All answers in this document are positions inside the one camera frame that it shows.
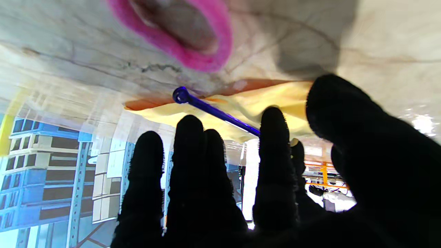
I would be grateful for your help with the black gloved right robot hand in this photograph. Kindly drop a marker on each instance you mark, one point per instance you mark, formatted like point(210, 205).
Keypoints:
point(379, 179)

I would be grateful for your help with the yellow cloth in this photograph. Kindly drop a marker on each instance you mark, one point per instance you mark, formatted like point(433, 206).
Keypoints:
point(241, 110)

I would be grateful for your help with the blue glass rod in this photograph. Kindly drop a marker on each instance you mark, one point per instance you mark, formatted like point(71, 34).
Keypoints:
point(213, 110)

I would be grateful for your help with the pink hair band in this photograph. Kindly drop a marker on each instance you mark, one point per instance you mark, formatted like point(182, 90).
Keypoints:
point(203, 58)

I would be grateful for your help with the warehouse print backdrop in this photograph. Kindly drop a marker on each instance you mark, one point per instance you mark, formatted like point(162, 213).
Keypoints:
point(51, 179)

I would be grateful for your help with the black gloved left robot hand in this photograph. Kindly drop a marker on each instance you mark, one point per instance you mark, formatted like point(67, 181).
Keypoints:
point(300, 162)

